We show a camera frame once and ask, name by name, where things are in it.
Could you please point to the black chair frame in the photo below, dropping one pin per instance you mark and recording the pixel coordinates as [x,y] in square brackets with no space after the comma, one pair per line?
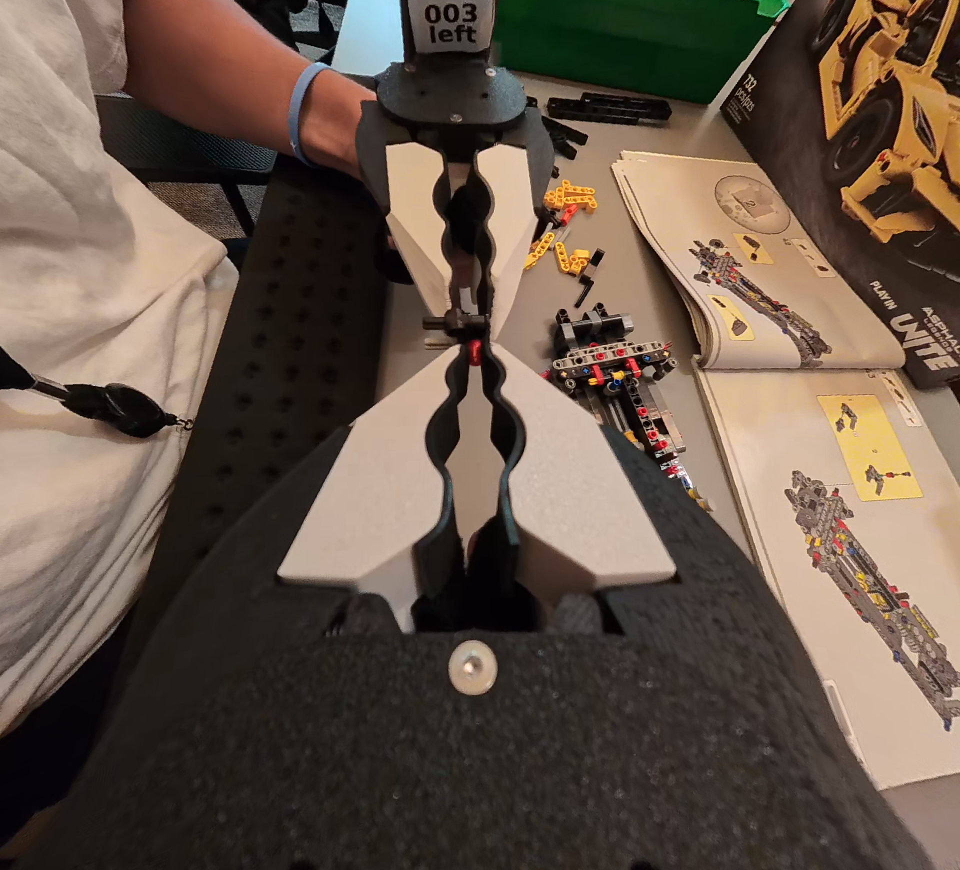
[187,142]

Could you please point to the person in white shirt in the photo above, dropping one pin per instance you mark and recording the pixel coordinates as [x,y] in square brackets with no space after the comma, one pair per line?
[90,285]

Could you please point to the black lego panel piece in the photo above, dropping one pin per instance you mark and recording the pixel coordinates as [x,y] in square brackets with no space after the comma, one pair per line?
[566,135]

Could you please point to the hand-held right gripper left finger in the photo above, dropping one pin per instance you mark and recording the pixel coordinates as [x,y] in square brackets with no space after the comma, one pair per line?
[352,510]

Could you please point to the black dotted pad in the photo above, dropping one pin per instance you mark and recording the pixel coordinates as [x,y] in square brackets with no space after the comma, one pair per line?
[300,360]

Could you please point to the person's left hand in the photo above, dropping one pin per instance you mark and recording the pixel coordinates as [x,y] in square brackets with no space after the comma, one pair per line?
[341,124]

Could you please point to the black lego beam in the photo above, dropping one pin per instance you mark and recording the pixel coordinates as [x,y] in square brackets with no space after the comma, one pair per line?
[607,109]

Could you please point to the pile of yellow lego pieces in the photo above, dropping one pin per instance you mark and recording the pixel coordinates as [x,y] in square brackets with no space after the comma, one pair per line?
[574,193]

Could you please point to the person's left forearm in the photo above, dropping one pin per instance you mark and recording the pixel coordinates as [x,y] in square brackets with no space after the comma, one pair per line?
[210,52]

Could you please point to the lego instruction booklet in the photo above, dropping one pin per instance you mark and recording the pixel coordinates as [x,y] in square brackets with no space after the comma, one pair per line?
[750,435]

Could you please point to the black lego connector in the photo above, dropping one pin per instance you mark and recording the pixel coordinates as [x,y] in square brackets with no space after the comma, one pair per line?
[457,322]

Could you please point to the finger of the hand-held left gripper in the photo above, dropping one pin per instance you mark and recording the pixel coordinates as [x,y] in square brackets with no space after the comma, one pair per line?
[514,210]
[409,210]

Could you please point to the green plastic bin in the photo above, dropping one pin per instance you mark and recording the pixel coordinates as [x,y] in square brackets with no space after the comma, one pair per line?
[615,37]

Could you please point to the red lego pin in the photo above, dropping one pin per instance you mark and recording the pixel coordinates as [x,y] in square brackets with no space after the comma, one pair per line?
[474,352]

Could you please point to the lego set box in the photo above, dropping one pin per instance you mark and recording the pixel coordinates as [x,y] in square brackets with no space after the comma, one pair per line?
[787,97]

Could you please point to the black curved lego piece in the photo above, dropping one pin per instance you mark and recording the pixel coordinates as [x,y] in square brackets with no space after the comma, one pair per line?
[596,261]

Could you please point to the grey lego car chassis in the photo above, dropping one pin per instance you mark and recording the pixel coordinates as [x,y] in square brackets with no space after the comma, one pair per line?
[600,360]

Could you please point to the light blue wristband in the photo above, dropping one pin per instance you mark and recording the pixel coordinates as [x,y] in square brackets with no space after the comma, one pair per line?
[296,112]

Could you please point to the black round disc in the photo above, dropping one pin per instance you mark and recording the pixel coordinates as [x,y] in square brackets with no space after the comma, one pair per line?
[127,409]

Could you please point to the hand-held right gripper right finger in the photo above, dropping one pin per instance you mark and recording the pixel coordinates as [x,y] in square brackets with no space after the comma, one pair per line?
[592,510]

